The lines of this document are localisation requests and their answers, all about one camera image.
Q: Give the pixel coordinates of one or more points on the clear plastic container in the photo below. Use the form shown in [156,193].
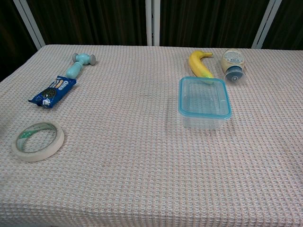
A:
[201,123]

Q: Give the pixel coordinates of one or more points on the blue rimmed transparent lid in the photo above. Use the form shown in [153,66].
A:
[204,100]

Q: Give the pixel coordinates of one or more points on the pink waffle weave tablecloth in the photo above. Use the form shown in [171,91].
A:
[132,170]

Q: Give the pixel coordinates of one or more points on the yellow banana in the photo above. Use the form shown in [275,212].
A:
[198,63]

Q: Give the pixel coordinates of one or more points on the teal toy hammer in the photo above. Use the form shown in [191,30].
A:
[78,65]

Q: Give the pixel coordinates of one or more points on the mayonnaise squeeze bottle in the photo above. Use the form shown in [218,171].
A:
[233,62]

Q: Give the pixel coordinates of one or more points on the blue Oreo cookie packet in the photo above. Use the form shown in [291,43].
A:
[55,91]

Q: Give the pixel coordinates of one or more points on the beige masking tape roll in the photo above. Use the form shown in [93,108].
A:
[50,151]

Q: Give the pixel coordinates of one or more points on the black pleated curtain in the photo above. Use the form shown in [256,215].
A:
[94,21]

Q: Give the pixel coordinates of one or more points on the white frame post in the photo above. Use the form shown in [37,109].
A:
[152,22]
[266,26]
[29,22]

